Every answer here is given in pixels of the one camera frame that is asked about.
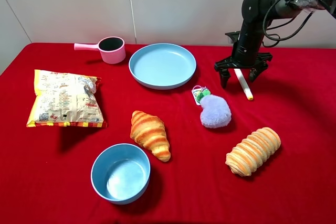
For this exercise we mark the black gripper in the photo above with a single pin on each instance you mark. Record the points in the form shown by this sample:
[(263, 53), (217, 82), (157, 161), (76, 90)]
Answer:
[(245, 54)]

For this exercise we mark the white marker with yellow cap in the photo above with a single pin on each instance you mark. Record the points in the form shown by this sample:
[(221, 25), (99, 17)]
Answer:
[(244, 84)]

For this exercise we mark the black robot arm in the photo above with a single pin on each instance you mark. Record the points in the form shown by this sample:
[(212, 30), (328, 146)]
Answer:
[(257, 18)]

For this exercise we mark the blue plate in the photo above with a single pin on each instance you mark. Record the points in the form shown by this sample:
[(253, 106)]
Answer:
[(162, 66)]

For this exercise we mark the striped bread roll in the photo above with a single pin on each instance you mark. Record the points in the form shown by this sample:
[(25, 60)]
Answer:
[(254, 150)]

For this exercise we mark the striped croissant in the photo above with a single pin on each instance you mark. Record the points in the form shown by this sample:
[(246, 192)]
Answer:
[(148, 131)]

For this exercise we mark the blue bowl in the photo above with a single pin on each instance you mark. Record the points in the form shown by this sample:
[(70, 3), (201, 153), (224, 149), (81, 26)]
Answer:
[(121, 173)]

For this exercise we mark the yellow snack bag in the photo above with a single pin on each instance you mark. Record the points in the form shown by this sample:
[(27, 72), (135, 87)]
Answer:
[(65, 99)]

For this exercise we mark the red tablecloth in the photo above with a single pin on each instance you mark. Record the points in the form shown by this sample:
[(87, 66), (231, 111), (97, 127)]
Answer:
[(45, 171)]

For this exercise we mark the purple plush keychain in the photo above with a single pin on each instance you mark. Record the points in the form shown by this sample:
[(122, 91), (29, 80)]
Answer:
[(215, 110)]

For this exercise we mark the pink saucepan with handle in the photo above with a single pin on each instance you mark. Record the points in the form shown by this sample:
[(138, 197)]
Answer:
[(112, 49)]

